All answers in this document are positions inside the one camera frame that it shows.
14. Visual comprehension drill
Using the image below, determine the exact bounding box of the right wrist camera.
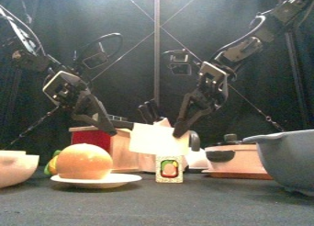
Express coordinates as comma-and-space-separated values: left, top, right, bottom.
169, 50, 194, 76

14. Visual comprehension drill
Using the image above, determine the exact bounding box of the yellow green toy corn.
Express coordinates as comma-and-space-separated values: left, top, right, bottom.
43, 149, 65, 176

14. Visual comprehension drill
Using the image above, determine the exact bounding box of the white toy pan grey handle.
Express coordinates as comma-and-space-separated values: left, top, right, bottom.
0, 150, 41, 189

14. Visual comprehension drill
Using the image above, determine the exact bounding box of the white round plate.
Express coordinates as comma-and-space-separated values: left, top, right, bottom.
50, 173, 143, 189

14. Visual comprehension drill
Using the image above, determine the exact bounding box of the red wooden box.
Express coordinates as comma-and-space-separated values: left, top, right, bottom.
67, 126, 121, 152

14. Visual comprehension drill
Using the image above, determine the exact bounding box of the dark frame pole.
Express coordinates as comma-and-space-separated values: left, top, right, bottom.
281, 30, 309, 130

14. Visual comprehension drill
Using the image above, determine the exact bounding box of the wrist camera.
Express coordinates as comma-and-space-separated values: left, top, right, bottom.
169, 50, 194, 76
81, 41, 113, 70

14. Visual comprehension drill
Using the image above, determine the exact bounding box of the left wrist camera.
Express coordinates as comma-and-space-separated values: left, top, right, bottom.
81, 41, 113, 70

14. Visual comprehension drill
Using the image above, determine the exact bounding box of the grey blue bowl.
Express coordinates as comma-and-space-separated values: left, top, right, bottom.
244, 129, 314, 197

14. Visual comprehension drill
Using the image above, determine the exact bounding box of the white toy with dark handle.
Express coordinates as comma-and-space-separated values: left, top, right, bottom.
185, 130, 212, 170

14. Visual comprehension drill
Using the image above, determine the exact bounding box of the white toy knife black handle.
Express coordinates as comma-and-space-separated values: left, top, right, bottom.
109, 119, 193, 156

